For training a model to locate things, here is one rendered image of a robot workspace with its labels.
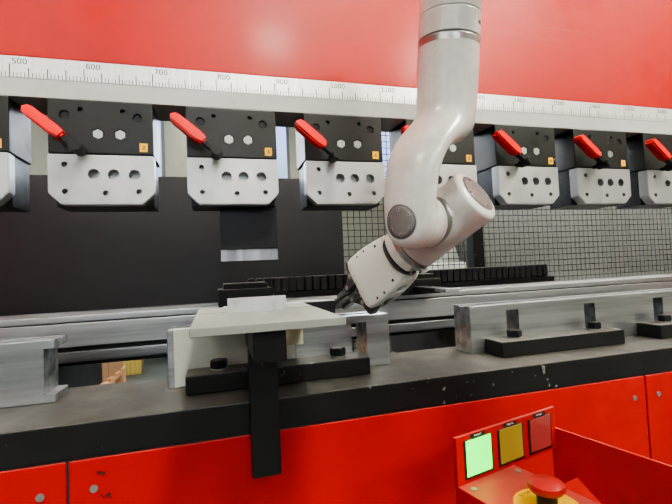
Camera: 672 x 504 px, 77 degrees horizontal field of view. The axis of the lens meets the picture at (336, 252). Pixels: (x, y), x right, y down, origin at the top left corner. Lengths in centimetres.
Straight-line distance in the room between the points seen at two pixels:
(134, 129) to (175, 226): 55
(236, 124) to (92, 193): 25
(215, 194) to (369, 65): 38
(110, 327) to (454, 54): 83
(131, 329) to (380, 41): 78
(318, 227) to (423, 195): 78
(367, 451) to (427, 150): 45
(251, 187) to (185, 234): 56
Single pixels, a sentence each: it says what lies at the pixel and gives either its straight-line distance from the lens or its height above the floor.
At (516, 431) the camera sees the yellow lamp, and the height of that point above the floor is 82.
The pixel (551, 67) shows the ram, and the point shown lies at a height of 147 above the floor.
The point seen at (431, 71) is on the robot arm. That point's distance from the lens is 66.
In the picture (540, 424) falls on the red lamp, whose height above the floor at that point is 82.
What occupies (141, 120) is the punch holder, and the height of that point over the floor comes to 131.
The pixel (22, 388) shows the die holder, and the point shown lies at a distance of 81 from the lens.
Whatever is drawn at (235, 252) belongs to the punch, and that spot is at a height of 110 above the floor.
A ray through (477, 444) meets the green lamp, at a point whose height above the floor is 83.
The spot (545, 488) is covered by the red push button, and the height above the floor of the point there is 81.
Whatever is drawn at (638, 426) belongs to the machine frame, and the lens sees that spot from 103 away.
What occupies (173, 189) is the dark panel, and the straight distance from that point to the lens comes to 130.
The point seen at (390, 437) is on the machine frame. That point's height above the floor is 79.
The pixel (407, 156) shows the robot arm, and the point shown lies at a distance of 58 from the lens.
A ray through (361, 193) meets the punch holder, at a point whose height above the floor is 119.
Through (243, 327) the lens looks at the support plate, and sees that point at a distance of 50.
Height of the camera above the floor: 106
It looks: 2 degrees up
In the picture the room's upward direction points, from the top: 3 degrees counter-clockwise
